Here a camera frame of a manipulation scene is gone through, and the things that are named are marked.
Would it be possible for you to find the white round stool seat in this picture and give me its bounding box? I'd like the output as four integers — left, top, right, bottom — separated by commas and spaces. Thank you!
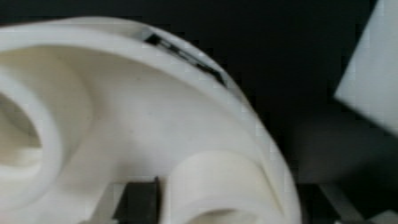
0, 17, 302, 224

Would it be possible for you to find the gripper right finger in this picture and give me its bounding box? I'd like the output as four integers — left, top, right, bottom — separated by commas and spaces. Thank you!
297, 183, 371, 224

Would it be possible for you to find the white stool leg with tag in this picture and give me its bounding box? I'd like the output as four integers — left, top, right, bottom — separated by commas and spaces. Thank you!
334, 0, 398, 137

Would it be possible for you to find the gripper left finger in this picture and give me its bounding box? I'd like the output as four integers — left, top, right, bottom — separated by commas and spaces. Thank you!
96, 177, 161, 224

